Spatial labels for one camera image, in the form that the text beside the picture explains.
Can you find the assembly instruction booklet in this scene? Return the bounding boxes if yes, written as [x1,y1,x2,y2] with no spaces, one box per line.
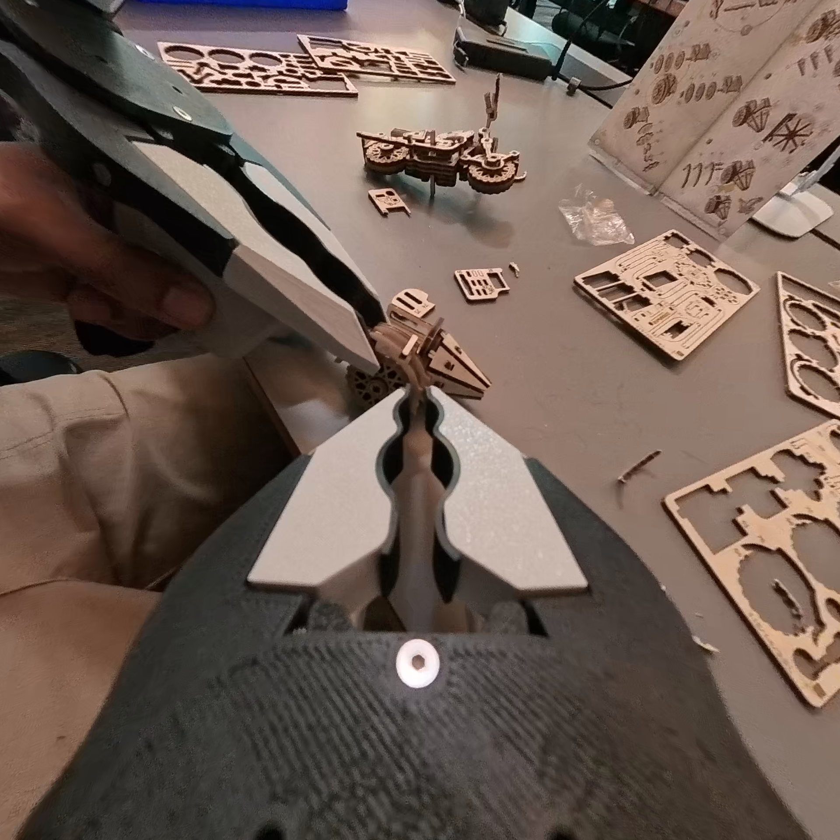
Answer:
[588,0,840,238]

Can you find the wooden puzzle sheet rectangular cutouts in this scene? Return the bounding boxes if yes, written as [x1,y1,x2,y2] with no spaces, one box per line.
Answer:
[574,229,761,362]

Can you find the small slotted wooden piece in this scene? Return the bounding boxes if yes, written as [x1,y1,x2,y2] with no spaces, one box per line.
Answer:
[453,265,511,303]

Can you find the person's beige trousers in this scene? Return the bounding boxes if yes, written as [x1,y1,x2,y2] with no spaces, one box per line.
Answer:
[0,353,317,840]

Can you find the long wooden puzzle sheet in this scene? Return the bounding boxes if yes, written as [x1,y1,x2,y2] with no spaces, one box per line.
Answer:
[157,40,359,98]

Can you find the wooden motorcycle model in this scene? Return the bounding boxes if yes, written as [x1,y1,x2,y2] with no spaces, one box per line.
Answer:
[356,72,527,198]

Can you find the thin wooden sliver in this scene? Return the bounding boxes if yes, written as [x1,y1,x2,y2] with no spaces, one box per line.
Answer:
[616,449,663,485]

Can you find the black cable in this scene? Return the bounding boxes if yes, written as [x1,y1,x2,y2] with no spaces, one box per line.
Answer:
[550,26,578,83]

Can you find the large wooden puzzle sheet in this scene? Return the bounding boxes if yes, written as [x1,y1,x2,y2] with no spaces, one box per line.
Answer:
[663,420,840,709]

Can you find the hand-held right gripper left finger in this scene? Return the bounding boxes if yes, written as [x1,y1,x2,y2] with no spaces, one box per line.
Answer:
[248,386,403,629]

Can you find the person's left hand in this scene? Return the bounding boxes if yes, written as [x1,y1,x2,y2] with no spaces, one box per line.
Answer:
[0,144,217,332]

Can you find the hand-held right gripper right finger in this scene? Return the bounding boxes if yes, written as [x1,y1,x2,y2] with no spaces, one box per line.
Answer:
[428,385,589,622]

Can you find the wooden puzzle sheet small cutouts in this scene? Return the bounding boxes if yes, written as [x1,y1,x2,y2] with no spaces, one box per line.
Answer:
[297,33,458,85]

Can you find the rounded two-slot wooden piece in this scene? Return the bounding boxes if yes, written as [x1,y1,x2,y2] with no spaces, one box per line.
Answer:
[387,287,438,324]

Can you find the silver monitor stand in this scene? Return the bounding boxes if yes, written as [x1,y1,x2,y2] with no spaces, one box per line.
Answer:
[751,141,840,239]

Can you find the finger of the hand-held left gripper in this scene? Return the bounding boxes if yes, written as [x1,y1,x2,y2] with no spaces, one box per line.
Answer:
[235,140,389,327]
[98,140,383,370]

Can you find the black power adapter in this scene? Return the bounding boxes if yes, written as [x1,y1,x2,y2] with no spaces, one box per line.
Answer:
[453,26,553,81]

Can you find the wooden puzzle sheet oval cutouts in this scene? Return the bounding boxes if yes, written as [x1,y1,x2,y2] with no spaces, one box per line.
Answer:
[776,271,840,419]

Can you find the small wooden model assembly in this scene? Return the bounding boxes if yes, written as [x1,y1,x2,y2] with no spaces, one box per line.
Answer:
[346,314,493,411]

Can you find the crumpled clear plastic wrap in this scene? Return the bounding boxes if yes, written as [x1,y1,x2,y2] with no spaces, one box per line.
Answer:
[557,185,635,248]

